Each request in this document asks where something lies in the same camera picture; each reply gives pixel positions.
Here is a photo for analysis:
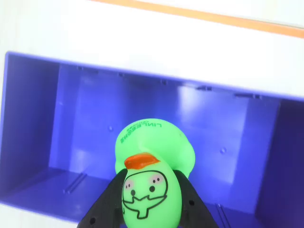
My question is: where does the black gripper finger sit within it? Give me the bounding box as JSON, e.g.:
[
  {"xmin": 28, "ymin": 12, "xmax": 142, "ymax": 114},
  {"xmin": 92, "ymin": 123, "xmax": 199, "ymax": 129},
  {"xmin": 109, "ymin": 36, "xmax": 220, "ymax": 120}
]
[
  {"xmin": 77, "ymin": 167, "xmax": 127, "ymax": 228},
  {"xmin": 172, "ymin": 168, "xmax": 220, "ymax": 228}
]

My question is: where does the blue plastic box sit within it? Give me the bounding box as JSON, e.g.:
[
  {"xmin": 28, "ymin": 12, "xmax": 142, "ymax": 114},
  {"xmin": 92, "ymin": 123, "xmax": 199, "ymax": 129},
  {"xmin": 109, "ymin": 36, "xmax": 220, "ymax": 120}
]
[{"xmin": 0, "ymin": 50, "xmax": 304, "ymax": 228}]

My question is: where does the orange tape strip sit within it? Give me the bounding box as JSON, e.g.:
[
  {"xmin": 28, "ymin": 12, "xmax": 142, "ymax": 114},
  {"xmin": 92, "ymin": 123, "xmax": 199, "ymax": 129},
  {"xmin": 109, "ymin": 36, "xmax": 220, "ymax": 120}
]
[{"xmin": 89, "ymin": 0, "xmax": 304, "ymax": 39}]

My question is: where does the green rubber duck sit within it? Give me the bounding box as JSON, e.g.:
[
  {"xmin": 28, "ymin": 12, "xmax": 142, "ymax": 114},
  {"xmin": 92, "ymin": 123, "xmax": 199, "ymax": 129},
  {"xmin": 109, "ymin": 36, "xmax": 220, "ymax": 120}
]
[{"xmin": 114, "ymin": 117, "xmax": 197, "ymax": 228}]

